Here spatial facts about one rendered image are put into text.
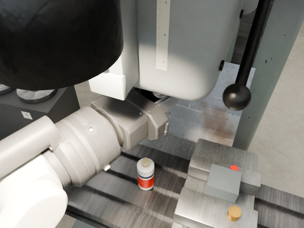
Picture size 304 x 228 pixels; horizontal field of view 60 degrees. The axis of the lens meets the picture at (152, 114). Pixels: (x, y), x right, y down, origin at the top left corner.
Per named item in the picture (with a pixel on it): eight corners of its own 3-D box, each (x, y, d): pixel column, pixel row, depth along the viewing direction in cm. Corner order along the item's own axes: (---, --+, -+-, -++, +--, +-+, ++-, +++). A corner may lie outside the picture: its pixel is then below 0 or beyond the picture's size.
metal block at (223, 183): (231, 209, 53) (238, 195, 49) (202, 199, 54) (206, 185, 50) (235, 187, 56) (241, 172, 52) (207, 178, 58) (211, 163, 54)
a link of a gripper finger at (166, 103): (175, 101, 45) (149, 120, 42) (176, 87, 43) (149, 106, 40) (182, 106, 44) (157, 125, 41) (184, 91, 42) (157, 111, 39)
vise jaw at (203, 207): (249, 249, 49) (256, 242, 46) (172, 221, 52) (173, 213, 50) (253, 219, 53) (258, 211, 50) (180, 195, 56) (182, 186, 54)
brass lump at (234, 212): (238, 223, 48) (240, 219, 47) (226, 219, 49) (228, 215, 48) (239, 212, 50) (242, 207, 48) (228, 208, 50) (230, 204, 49)
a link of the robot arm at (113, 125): (171, 103, 36) (101, 155, 29) (167, 147, 42) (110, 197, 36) (111, 65, 42) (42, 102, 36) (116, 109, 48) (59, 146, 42)
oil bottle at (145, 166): (150, 192, 64) (150, 168, 56) (135, 187, 65) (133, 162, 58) (156, 179, 67) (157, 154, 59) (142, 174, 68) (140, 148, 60)
